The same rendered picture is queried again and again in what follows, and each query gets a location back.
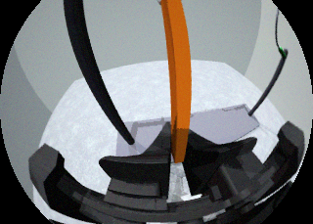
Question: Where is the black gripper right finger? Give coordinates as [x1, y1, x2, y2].
[181, 130, 257, 197]

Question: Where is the orange handle with dark grey loop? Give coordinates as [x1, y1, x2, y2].
[157, 0, 192, 162]

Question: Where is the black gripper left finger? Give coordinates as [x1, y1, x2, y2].
[98, 122, 172, 199]

